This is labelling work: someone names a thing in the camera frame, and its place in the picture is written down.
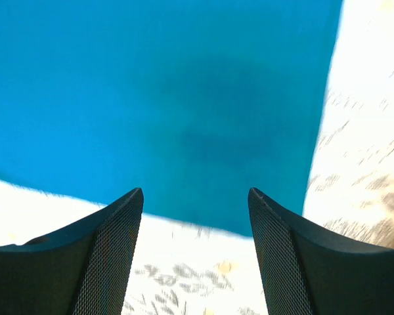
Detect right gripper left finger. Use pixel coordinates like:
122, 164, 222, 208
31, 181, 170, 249
0, 188, 143, 315

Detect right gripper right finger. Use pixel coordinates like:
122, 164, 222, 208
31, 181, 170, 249
248, 188, 394, 315

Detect teal blue t shirt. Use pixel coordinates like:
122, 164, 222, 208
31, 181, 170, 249
0, 1, 342, 236

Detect floral patterned table mat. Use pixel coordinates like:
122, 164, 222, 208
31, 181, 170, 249
0, 1, 394, 314

